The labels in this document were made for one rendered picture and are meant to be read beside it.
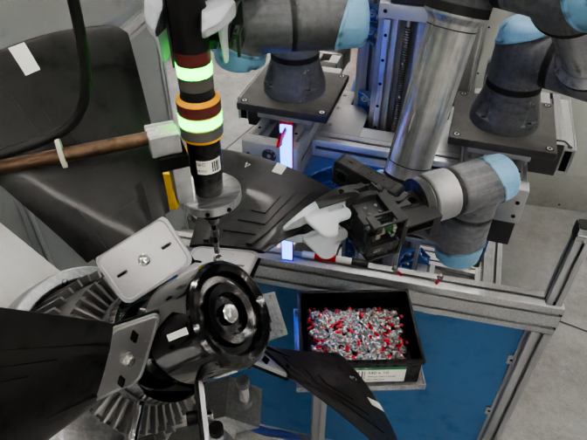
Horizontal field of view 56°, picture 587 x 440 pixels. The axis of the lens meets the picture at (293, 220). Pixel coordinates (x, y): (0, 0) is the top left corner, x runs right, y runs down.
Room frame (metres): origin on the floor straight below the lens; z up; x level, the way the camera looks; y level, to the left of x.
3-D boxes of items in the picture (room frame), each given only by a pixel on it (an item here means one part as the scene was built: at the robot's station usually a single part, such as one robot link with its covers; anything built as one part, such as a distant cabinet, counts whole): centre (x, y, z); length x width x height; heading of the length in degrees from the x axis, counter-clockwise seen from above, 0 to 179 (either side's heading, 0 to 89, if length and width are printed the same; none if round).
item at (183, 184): (0.48, 0.10, 1.34); 0.09 x 0.07 x 0.10; 112
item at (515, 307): (0.81, -0.09, 0.82); 0.90 x 0.04 x 0.08; 77
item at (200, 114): (0.48, 0.09, 1.41); 0.04 x 0.04 x 0.01
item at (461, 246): (0.68, -0.26, 1.08); 0.11 x 0.08 x 0.11; 49
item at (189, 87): (0.48, 0.09, 1.44); 0.03 x 0.03 x 0.01
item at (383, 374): (0.64, -0.12, 0.85); 0.22 x 0.17 x 0.07; 91
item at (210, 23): (0.50, 0.07, 1.48); 0.09 x 0.03 x 0.06; 5
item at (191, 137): (0.48, 0.09, 1.39); 0.04 x 0.04 x 0.01
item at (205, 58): (0.48, 0.09, 1.47); 0.03 x 0.03 x 0.01
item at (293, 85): (1.24, 0.00, 1.09); 0.15 x 0.15 x 0.10
